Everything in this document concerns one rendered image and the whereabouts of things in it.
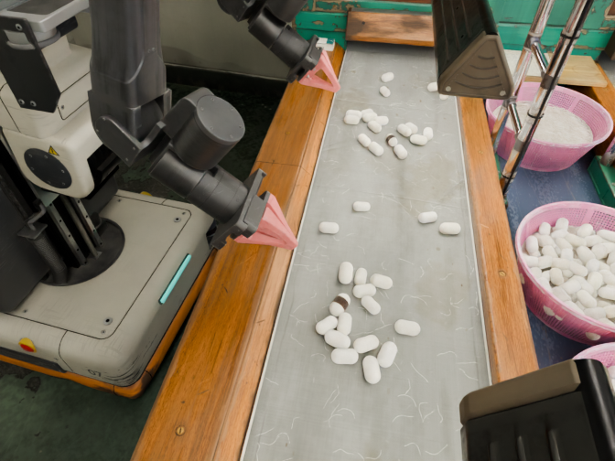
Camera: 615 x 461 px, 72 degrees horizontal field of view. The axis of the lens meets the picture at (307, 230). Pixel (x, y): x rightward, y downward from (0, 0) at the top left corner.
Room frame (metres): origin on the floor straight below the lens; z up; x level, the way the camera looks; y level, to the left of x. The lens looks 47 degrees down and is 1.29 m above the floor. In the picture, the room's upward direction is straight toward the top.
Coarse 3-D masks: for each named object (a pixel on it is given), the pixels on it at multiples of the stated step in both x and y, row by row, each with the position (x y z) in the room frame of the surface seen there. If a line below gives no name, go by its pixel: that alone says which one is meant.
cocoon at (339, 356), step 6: (336, 348) 0.28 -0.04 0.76; (342, 348) 0.28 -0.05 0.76; (348, 348) 0.28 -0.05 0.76; (336, 354) 0.27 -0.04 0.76; (342, 354) 0.27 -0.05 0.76; (348, 354) 0.27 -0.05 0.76; (354, 354) 0.27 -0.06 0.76; (336, 360) 0.26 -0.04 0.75; (342, 360) 0.26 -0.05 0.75; (348, 360) 0.26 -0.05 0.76; (354, 360) 0.26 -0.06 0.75
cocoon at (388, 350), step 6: (390, 342) 0.29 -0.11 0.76; (384, 348) 0.28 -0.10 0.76; (390, 348) 0.28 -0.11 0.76; (396, 348) 0.28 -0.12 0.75; (378, 354) 0.27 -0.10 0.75; (384, 354) 0.27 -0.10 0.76; (390, 354) 0.27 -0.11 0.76; (378, 360) 0.26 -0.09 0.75; (384, 360) 0.26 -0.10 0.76; (390, 360) 0.26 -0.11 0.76; (384, 366) 0.26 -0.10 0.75
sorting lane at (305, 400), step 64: (384, 64) 1.15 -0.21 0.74; (384, 128) 0.83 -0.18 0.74; (448, 128) 0.83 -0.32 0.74; (320, 192) 0.61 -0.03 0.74; (384, 192) 0.61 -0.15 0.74; (448, 192) 0.61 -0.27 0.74; (320, 256) 0.46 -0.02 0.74; (384, 256) 0.46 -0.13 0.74; (448, 256) 0.46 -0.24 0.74; (320, 320) 0.33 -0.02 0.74; (384, 320) 0.33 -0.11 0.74; (448, 320) 0.33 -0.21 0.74; (320, 384) 0.24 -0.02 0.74; (384, 384) 0.24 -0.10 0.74; (448, 384) 0.24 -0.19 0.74; (256, 448) 0.16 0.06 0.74; (320, 448) 0.16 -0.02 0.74; (384, 448) 0.16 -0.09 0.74; (448, 448) 0.16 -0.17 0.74
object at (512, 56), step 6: (510, 54) 1.12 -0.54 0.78; (516, 54) 1.12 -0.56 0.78; (546, 54) 1.13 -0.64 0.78; (510, 60) 1.09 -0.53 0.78; (516, 60) 1.09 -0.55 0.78; (534, 60) 1.09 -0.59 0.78; (510, 66) 1.06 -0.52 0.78; (534, 66) 1.06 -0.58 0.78; (528, 72) 1.02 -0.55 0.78; (534, 72) 1.02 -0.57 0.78; (540, 72) 1.02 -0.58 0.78
